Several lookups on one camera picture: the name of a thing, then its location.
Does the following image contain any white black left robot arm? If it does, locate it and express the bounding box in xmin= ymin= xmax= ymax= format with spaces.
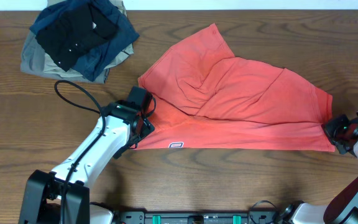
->
xmin=19 ymin=100 xmax=154 ymax=223

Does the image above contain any black folded shirt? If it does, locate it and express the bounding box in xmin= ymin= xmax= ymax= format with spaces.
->
xmin=35 ymin=3 xmax=118 ymax=71

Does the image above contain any red orange t-shirt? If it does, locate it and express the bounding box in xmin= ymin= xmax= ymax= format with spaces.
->
xmin=138 ymin=25 xmax=334 ymax=152

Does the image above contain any grey khaki folded garment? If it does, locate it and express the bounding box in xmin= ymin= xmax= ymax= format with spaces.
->
xmin=20 ymin=0 xmax=135 ymax=85

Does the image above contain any navy blue folded garment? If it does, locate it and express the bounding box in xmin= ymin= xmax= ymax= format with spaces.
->
xmin=29 ymin=0 xmax=140 ymax=83

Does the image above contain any black mounting rail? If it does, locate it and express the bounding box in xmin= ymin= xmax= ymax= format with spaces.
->
xmin=112 ymin=210 xmax=278 ymax=224

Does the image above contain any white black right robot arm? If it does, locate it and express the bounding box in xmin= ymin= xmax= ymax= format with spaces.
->
xmin=277 ymin=114 xmax=358 ymax=223

